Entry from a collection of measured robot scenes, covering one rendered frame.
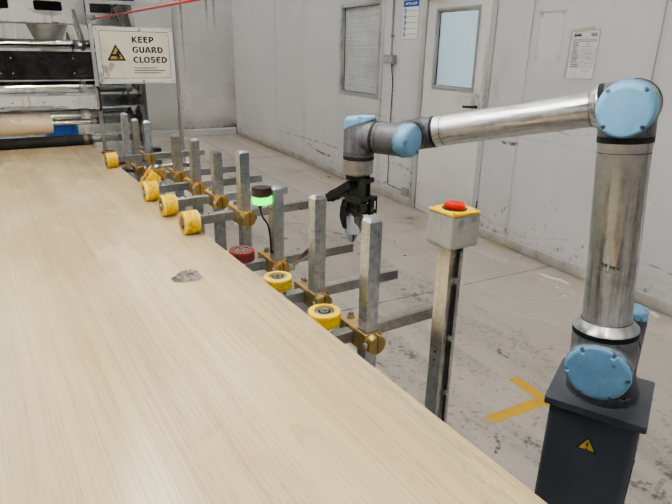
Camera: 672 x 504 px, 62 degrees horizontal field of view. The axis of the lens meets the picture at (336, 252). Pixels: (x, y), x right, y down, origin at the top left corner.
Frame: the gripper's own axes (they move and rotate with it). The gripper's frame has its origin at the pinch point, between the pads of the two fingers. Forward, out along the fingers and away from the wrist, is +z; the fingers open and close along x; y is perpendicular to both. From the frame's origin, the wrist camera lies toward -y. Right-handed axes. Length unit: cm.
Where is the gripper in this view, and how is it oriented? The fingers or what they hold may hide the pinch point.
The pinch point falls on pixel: (350, 237)
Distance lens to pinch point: 172.0
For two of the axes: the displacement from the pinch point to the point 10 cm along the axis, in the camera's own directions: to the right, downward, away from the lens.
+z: -0.2, 9.4, 3.4
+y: 6.9, 2.6, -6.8
